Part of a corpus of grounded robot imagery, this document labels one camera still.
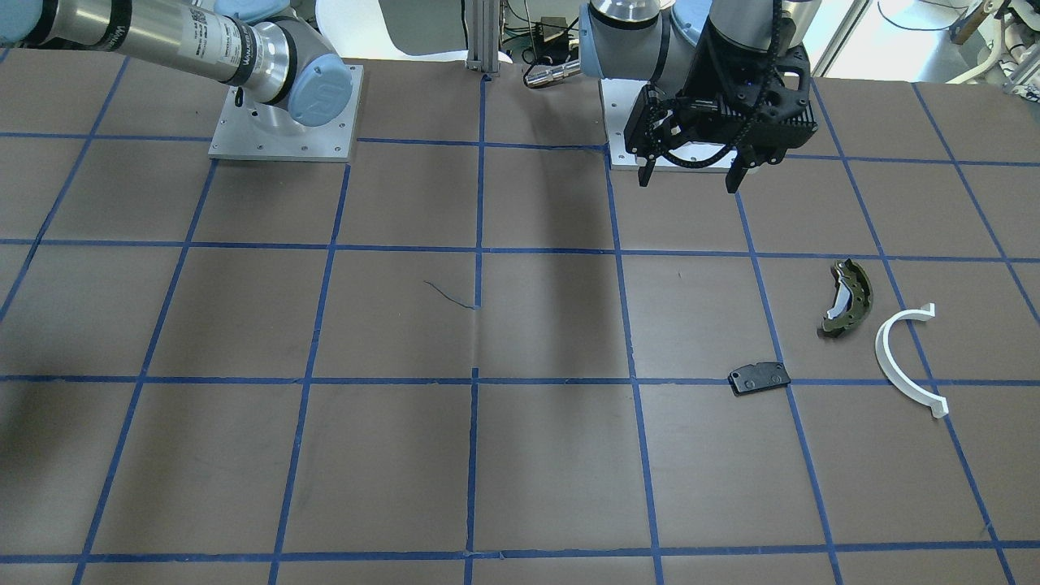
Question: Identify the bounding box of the green brake shoe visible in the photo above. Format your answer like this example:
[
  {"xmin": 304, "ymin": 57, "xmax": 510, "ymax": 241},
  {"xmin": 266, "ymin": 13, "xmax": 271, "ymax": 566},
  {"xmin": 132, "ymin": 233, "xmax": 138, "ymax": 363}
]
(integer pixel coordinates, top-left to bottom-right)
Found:
[{"xmin": 818, "ymin": 258, "xmax": 873, "ymax": 338}]

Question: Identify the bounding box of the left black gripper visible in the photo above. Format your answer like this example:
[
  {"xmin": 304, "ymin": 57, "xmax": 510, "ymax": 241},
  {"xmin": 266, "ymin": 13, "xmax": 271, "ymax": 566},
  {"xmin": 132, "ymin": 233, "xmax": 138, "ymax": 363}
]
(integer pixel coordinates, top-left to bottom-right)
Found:
[{"xmin": 624, "ymin": 45, "xmax": 818, "ymax": 195}]

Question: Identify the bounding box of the white curved plastic bracket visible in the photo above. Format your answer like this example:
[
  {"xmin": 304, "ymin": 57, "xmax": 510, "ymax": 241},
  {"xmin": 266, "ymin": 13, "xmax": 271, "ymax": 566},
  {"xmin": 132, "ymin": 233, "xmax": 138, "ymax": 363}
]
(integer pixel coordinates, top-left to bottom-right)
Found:
[{"xmin": 874, "ymin": 303, "xmax": 950, "ymax": 419}]

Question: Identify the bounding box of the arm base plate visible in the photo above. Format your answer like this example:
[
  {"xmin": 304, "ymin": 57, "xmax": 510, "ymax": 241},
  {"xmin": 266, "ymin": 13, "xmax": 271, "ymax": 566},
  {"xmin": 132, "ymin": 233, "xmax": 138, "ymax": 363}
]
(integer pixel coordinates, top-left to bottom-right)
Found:
[
  {"xmin": 600, "ymin": 80, "xmax": 730, "ymax": 172},
  {"xmin": 208, "ymin": 63, "xmax": 365, "ymax": 163}
]

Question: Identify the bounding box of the black brake pad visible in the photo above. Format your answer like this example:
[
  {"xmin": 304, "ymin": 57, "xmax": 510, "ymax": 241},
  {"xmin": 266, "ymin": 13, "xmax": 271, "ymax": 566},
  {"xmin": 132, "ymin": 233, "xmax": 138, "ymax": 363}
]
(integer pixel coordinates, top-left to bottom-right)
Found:
[{"xmin": 727, "ymin": 362, "xmax": 791, "ymax": 397}]

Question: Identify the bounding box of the aluminium frame post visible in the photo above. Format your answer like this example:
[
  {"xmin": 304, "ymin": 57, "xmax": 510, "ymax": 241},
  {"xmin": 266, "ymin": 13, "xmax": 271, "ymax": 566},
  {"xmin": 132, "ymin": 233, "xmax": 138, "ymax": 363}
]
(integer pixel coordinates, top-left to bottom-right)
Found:
[{"xmin": 460, "ymin": 1, "xmax": 504, "ymax": 79}]

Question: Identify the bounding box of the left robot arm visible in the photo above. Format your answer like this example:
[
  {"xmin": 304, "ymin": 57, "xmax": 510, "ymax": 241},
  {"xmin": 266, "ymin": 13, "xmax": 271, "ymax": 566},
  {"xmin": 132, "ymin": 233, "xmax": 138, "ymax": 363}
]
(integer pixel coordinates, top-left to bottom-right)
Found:
[{"xmin": 578, "ymin": 1, "xmax": 820, "ymax": 193}]

